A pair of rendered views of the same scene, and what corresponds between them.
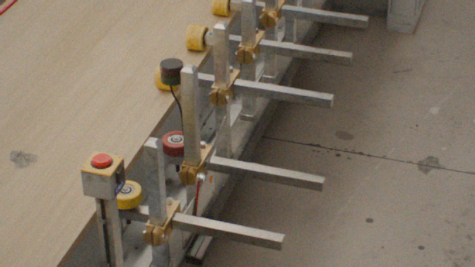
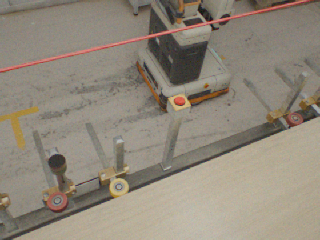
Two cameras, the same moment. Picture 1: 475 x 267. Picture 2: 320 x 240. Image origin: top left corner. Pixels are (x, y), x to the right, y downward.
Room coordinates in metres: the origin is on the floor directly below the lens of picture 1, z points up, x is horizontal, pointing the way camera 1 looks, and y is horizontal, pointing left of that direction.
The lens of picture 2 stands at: (2.32, 0.80, 2.20)
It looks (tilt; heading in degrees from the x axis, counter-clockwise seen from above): 52 degrees down; 218
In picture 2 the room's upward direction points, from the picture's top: 10 degrees clockwise
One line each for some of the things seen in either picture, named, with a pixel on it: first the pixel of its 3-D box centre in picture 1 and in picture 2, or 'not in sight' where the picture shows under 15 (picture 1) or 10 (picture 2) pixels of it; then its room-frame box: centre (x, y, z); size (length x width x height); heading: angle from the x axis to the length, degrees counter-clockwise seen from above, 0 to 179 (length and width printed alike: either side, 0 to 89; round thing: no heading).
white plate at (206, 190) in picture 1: (198, 205); (72, 193); (2.04, 0.12, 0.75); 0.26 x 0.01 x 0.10; 162
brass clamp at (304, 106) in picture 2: not in sight; (311, 102); (0.67, 0.59, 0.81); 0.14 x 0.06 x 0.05; 162
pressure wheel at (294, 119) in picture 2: not in sight; (291, 124); (0.95, 0.60, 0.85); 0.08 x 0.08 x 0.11
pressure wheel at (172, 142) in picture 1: (177, 154); (59, 206); (2.13, 0.18, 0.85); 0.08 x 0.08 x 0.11
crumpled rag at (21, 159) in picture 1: (22, 155); not in sight; (2.05, 0.59, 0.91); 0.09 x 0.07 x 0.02; 39
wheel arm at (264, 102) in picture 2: not in sight; (266, 104); (0.89, 0.42, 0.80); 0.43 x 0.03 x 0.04; 72
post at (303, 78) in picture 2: not in sight; (287, 104); (0.88, 0.52, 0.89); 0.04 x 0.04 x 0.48; 72
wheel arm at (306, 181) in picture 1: (245, 170); (47, 168); (2.07, -0.01, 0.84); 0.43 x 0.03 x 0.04; 72
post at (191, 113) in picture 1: (191, 144); (62, 182); (2.07, 0.13, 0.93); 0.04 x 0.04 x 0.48; 72
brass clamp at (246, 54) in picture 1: (250, 46); not in sight; (2.57, -0.03, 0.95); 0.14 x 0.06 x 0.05; 162
